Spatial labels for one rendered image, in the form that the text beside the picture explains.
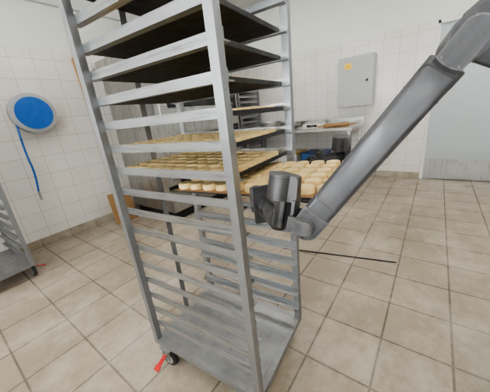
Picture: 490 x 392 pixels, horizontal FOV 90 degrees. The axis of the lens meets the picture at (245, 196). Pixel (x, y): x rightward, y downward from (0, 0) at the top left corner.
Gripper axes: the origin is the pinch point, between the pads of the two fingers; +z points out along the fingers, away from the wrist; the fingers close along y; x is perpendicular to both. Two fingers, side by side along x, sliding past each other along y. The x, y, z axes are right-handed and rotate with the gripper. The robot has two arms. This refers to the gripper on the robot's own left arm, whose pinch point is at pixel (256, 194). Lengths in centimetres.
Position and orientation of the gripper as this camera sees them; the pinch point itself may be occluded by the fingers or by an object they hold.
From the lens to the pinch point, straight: 72.5
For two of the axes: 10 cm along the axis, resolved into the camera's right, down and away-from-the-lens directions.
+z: -2.4, -2.8, 9.3
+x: 9.7, -1.8, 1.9
